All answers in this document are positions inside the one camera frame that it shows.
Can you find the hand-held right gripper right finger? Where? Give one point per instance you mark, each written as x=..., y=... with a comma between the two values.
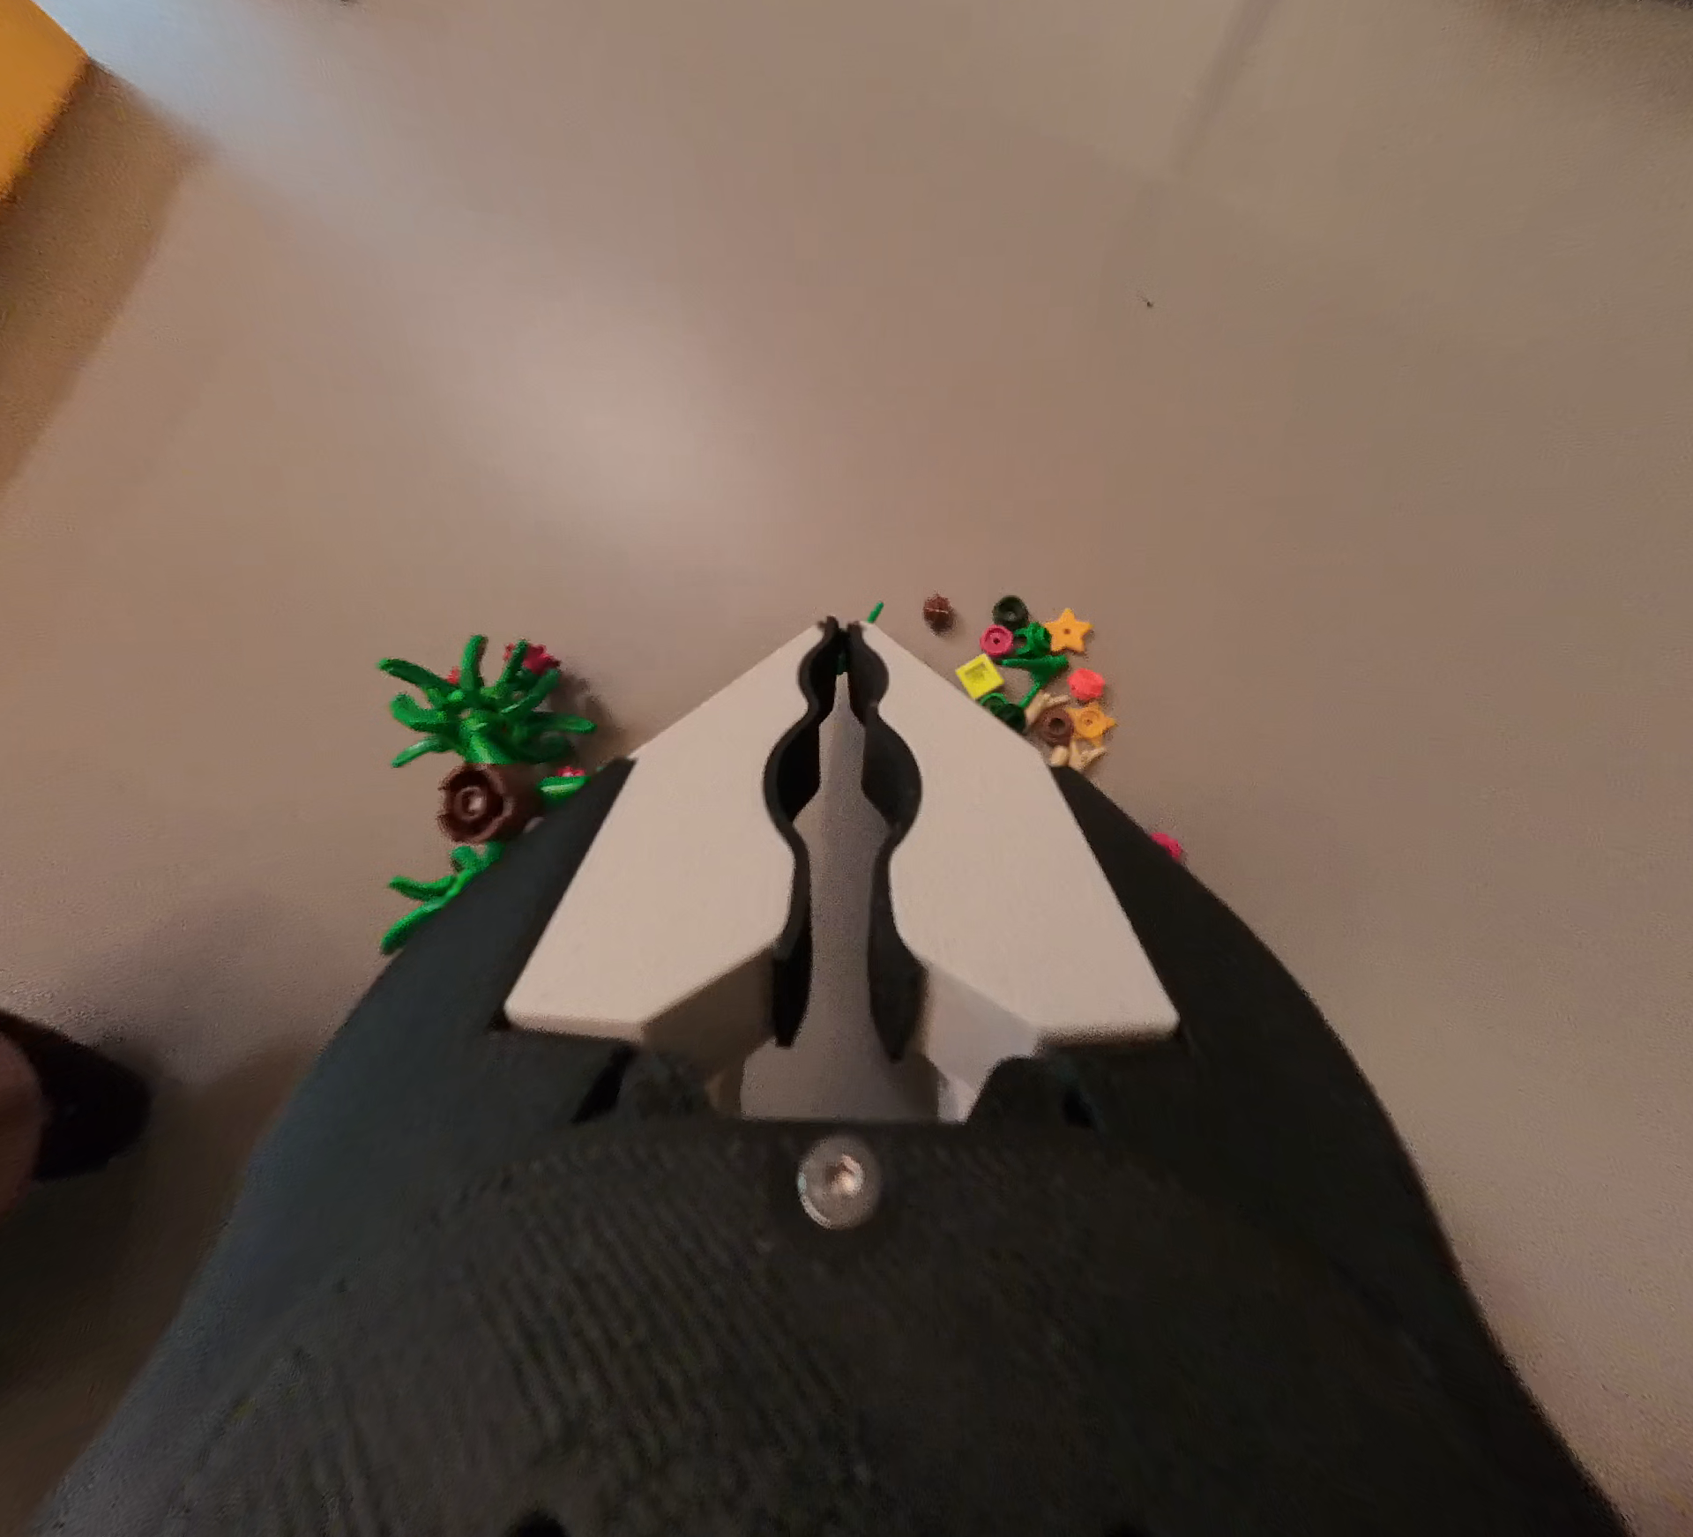
x=1031, y=889

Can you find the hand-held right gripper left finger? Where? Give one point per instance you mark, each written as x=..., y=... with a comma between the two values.
x=649, y=889

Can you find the green toy plant brown pot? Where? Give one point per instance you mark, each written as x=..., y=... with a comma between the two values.
x=477, y=730

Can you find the pile of small toy pieces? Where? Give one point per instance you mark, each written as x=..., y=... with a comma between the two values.
x=1045, y=691

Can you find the small brown toy piece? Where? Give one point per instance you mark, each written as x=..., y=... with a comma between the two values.
x=937, y=613

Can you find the yellow plastic bin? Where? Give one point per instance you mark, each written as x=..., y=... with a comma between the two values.
x=34, y=82

